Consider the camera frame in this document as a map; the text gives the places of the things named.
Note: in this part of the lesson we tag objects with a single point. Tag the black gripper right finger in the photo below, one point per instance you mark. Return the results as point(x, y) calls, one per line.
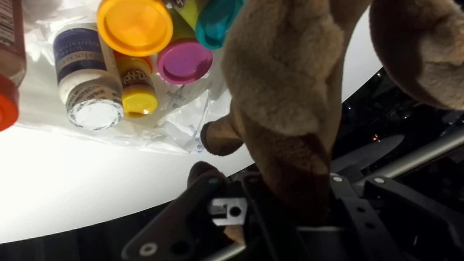
point(400, 218)

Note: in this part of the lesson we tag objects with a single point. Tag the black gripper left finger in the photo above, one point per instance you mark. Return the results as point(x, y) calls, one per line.
point(203, 223)

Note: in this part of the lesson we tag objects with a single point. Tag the small yellow dough can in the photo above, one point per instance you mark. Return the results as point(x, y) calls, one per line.
point(138, 89)

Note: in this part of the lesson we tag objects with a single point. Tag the brown plush animal toy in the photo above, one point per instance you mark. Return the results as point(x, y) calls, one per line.
point(290, 96)

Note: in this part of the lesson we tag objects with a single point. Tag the pink lid dough can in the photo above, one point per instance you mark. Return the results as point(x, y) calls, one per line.
point(184, 60)

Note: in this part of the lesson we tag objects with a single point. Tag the white lid small jar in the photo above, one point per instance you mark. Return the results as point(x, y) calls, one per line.
point(87, 82)

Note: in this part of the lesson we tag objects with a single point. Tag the teal lid dough can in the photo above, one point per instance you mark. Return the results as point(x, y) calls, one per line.
point(217, 24)

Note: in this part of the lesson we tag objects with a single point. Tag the orange lid dough can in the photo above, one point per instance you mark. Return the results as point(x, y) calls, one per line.
point(133, 25)

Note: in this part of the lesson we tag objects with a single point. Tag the spice jar with red lid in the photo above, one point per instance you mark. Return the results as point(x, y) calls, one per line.
point(9, 73)

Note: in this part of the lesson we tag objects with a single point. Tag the white plastic bag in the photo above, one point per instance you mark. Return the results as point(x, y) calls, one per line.
point(178, 117)

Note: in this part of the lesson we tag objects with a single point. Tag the grey metal window railing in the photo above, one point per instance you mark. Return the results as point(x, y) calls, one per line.
point(420, 154)

